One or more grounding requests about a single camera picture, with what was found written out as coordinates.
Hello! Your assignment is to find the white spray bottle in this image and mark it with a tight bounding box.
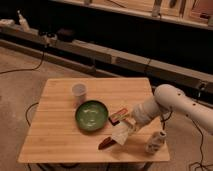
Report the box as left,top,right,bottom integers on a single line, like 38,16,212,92
17,11,30,31

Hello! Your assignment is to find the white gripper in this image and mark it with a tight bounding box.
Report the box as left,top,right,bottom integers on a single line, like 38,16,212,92
118,99,160,136

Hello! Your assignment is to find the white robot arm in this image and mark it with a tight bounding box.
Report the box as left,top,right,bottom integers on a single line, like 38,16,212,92
119,84,213,136

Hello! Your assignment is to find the black device on ledge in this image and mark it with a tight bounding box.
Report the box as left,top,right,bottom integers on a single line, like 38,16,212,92
57,28,75,42

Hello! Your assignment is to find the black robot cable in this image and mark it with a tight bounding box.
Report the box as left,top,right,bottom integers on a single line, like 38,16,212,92
159,109,213,171

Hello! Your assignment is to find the green bowl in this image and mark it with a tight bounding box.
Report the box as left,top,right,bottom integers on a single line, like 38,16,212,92
75,100,109,132

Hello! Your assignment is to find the black cable on floor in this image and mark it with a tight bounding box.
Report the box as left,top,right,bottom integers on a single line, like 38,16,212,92
0,49,46,76

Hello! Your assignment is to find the white plastic bottle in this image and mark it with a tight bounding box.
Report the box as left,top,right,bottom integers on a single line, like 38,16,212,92
145,130,166,155

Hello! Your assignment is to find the white ceramic cup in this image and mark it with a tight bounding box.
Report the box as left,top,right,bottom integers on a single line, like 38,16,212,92
72,84,87,103

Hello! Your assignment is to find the wooden table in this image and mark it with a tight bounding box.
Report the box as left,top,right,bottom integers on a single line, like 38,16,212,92
18,78,170,163

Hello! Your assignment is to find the red-brown oblong object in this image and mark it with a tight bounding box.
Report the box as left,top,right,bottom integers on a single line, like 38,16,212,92
98,137,116,150

